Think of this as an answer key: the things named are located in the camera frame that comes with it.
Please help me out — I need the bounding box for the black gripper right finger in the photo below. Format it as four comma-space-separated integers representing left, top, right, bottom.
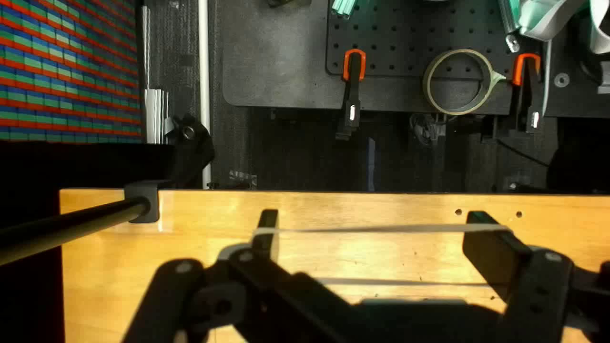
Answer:
461, 210, 610, 343

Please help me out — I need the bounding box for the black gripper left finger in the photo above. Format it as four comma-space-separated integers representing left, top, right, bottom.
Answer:
121, 208, 358, 343

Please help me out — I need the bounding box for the orange black spring clamp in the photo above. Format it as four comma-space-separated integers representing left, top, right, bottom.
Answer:
508, 52, 544, 135
333, 46, 369, 143

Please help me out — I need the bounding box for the black pegboard plate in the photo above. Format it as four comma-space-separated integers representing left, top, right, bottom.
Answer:
211, 0, 610, 122

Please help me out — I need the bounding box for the teal white ribbon bundle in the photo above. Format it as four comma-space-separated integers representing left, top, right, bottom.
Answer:
497, 0, 583, 44

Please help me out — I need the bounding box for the colourful striped panel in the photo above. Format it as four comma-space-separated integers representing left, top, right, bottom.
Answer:
0, 0, 142, 145

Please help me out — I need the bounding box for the teal ribbon piece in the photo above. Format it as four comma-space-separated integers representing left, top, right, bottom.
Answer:
329, 0, 361, 17

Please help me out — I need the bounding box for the black bracket with bolt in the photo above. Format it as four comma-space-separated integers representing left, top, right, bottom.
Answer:
161, 113, 217, 187

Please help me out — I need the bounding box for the black camera stand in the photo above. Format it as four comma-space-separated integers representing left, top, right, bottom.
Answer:
0, 179, 161, 269

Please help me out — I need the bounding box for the aluminium extrusion rail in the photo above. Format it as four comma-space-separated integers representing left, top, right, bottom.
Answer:
142, 88, 169, 145

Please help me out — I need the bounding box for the white frame strip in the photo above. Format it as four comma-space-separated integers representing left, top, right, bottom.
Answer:
196, 0, 213, 189

